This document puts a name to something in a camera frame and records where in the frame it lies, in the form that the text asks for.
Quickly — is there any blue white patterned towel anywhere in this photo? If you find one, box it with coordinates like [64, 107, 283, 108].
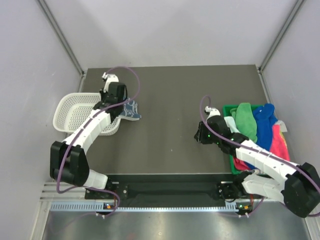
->
[119, 98, 142, 121]

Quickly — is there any green microfiber towel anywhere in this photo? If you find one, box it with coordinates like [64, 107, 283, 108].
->
[229, 102, 258, 143]

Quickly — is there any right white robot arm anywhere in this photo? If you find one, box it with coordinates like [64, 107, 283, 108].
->
[194, 115, 320, 218]

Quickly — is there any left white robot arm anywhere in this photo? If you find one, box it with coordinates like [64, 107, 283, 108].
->
[49, 81, 128, 199]

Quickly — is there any white mint towel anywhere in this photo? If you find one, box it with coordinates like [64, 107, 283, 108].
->
[224, 116, 240, 133]

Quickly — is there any green plastic bin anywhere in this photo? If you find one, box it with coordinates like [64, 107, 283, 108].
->
[222, 104, 263, 175]

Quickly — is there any white perforated plastic basket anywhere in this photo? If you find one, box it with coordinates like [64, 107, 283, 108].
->
[52, 92, 123, 136]

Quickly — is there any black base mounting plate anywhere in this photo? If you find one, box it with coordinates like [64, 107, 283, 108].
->
[84, 174, 262, 208]

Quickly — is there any pink red towel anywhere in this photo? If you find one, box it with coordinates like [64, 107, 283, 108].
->
[233, 124, 290, 171]

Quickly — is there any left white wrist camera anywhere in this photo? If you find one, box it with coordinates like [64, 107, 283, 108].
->
[102, 72, 119, 93]

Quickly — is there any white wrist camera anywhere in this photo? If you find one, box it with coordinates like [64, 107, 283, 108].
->
[204, 106, 221, 118]
[102, 72, 119, 93]

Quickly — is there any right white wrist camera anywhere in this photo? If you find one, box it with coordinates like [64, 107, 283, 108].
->
[204, 106, 221, 118]

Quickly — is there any aluminium frame rail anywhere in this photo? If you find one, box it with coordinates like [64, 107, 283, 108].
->
[39, 181, 313, 201]

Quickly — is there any slotted grey cable duct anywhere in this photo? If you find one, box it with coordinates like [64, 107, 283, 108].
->
[50, 201, 250, 213]

